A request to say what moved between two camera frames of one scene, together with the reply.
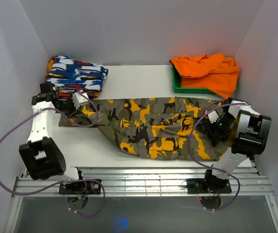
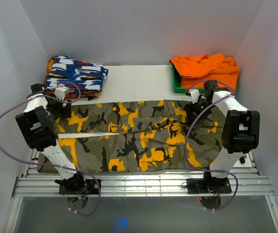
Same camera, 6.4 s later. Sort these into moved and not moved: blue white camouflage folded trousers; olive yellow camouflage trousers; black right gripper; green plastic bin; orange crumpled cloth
Moved: olive yellow camouflage trousers; black right gripper
Not moved: green plastic bin; orange crumpled cloth; blue white camouflage folded trousers
